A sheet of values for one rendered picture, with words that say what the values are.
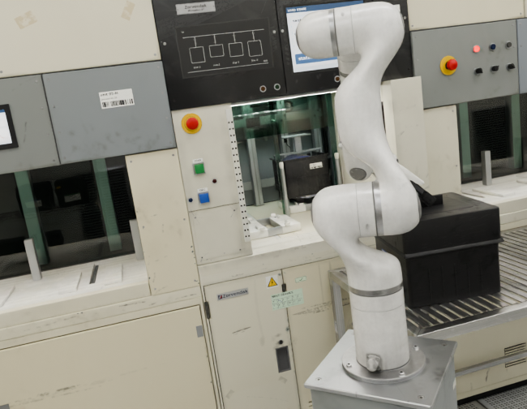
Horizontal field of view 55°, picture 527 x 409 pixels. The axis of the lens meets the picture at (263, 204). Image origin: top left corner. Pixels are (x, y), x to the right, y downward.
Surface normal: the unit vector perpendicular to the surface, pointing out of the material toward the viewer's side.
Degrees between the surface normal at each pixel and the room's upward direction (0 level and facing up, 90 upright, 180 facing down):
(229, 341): 90
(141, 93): 90
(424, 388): 0
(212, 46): 90
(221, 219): 90
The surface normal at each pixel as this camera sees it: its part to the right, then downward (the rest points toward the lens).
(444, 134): 0.26, 0.15
